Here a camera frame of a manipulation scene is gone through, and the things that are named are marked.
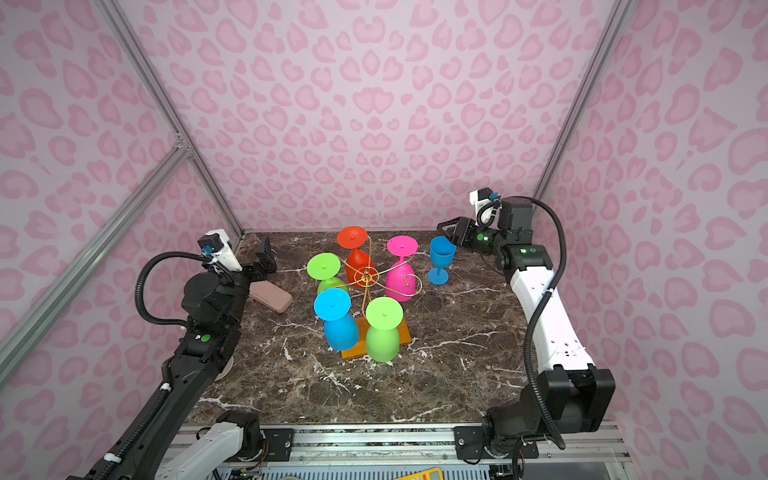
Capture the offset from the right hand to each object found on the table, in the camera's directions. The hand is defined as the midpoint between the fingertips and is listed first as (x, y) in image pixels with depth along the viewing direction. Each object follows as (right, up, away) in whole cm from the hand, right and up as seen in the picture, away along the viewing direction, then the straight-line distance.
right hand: (446, 226), depth 72 cm
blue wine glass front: (-25, -17, -11) cm, 33 cm away
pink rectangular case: (-53, -20, +25) cm, 61 cm away
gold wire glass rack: (-21, -30, +1) cm, 36 cm away
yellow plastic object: (-6, -57, -4) cm, 57 cm away
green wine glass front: (-14, -19, -13) cm, 27 cm away
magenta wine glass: (-11, -13, +5) cm, 18 cm away
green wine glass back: (-28, -10, -6) cm, 30 cm away
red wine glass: (-20, -10, -4) cm, 23 cm away
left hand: (-46, -3, -4) cm, 46 cm away
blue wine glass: (+2, -7, +21) cm, 22 cm away
